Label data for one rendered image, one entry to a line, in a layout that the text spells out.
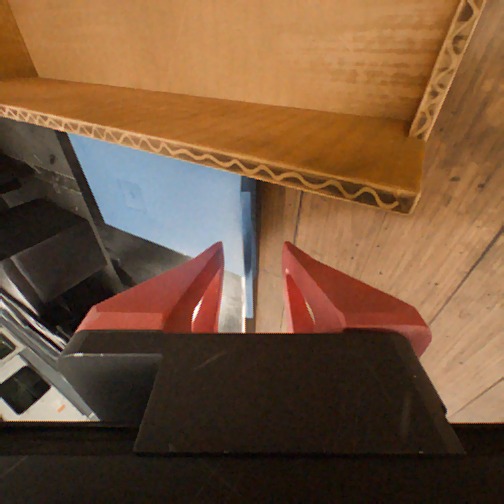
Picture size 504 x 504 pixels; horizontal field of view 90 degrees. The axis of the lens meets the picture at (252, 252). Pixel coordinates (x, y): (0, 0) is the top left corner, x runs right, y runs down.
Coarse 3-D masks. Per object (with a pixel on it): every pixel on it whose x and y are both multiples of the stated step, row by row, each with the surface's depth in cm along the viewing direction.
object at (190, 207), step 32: (96, 160) 17; (128, 160) 15; (160, 160) 14; (96, 192) 19; (160, 192) 15; (192, 192) 14; (224, 192) 13; (128, 224) 19; (160, 224) 17; (192, 224) 15; (224, 224) 14; (192, 256) 17; (224, 256) 15
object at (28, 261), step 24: (0, 216) 28; (24, 216) 28; (48, 216) 28; (72, 216) 28; (0, 240) 24; (24, 240) 24; (48, 240) 25; (72, 240) 27; (96, 240) 29; (24, 264) 24; (48, 264) 25; (72, 264) 28; (96, 264) 30; (48, 288) 26; (72, 288) 38; (96, 288) 38; (72, 312) 34
